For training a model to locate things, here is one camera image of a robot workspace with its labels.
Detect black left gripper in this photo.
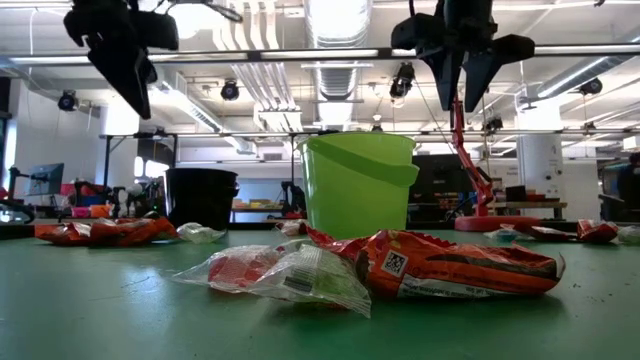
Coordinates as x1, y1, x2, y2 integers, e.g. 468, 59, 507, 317
63, 0, 180, 120

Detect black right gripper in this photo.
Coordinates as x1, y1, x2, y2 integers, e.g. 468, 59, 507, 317
391, 0, 535, 113

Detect orange white candy packet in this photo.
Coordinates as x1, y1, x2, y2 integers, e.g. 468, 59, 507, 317
89, 218, 161, 247

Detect clear green candy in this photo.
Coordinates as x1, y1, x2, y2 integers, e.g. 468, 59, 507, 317
483, 223, 527, 243
249, 242, 374, 319

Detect clear wrapped red candy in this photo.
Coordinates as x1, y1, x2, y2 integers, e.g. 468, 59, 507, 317
172, 243, 286, 295
276, 218, 310, 237

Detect black ceiling spotlight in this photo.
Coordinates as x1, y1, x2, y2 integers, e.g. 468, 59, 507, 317
56, 89, 80, 113
578, 76, 605, 97
388, 61, 417, 100
220, 78, 241, 102

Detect large black screen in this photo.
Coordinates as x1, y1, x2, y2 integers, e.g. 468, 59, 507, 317
418, 152, 475, 204

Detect white pillar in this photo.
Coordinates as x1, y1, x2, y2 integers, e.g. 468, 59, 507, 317
515, 132, 565, 214

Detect computer monitor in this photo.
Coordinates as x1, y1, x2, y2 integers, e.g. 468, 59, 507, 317
23, 162, 66, 198

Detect black beam light strips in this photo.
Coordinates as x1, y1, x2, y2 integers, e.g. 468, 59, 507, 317
0, 44, 640, 66

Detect black plastic bucket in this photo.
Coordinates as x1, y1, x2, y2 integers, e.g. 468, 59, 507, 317
164, 167, 241, 232

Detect wooden workbench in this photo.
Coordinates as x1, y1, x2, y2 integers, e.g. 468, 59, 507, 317
492, 199, 570, 211

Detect red desk lamp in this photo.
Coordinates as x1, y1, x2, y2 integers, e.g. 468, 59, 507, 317
448, 94, 542, 233

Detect lime green plastic bucket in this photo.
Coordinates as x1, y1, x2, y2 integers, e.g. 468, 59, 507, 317
296, 130, 421, 241

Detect black chair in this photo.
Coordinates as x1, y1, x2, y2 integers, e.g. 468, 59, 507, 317
597, 192, 621, 224

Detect person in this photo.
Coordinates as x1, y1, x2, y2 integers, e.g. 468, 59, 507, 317
615, 151, 640, 222

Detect green table mat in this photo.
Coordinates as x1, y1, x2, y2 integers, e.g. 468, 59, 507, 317
0, 227, 640, 360

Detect black metal rack frame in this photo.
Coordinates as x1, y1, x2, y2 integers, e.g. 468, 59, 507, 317
98, 131, 180, 211

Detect silver ventilation duct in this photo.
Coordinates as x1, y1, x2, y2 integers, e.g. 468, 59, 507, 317
303, 0, 374, 129
534, 53, 634, 100

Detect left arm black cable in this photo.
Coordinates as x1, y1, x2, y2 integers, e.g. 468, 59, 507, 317
159, 0, 245, 24

